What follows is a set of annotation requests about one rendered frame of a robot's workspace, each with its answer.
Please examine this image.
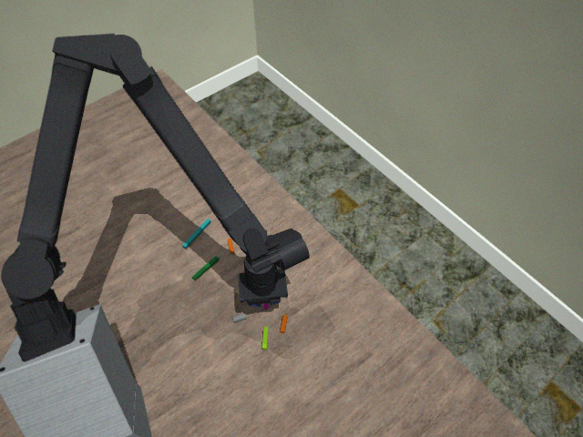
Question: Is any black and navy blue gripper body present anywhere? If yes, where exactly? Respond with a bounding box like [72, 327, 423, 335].
[238, 269, 288, 305]

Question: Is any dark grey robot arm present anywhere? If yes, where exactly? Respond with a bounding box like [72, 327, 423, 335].
[1, 34, 310, 361]

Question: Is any turquoise rod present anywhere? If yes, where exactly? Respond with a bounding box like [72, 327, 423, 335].
[183, 218, 211, 249]

